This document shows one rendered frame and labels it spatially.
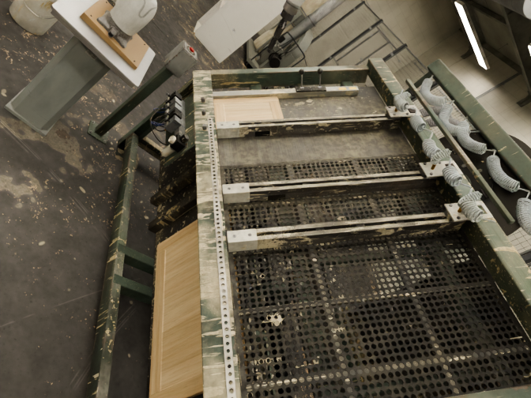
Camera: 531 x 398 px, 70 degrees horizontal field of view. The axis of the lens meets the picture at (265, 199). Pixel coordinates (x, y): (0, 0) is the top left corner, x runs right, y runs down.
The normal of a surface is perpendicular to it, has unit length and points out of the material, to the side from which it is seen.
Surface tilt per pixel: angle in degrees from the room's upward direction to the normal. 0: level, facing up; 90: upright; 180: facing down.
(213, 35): 90
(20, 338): 0
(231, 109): 50
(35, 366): 0
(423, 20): 90
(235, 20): 90
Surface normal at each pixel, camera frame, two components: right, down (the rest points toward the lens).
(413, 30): 0.04, 0.65
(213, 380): 0.04, -0.67
